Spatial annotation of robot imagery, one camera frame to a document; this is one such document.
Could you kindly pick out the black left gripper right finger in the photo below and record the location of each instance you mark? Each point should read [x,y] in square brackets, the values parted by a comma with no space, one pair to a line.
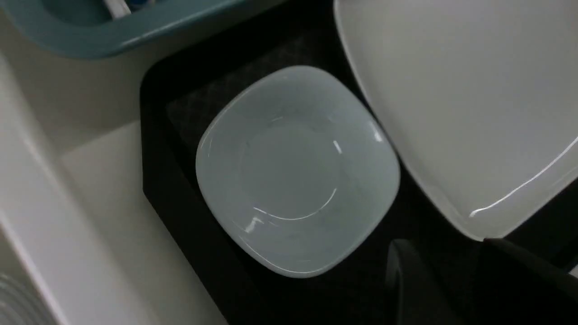
[515,287]

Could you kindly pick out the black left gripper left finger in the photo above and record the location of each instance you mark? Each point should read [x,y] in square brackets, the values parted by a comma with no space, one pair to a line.
[413,295]

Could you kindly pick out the white square bowl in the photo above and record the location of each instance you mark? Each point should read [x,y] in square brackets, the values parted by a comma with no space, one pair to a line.
[297,171]

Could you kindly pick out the large white square plate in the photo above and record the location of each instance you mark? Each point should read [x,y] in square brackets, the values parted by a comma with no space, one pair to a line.
[479,97]

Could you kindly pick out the black plastic serving tray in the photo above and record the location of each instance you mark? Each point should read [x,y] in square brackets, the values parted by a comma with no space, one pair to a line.
[180,97]

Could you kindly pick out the large white plastic tub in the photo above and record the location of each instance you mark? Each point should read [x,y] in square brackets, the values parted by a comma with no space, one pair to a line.
[72,203]

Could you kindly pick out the stack of white bowls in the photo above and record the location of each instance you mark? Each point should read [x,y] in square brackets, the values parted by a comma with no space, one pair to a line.
[19,306]

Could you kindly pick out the teal plastic bin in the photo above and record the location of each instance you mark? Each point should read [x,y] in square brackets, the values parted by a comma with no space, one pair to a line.
[85,29]

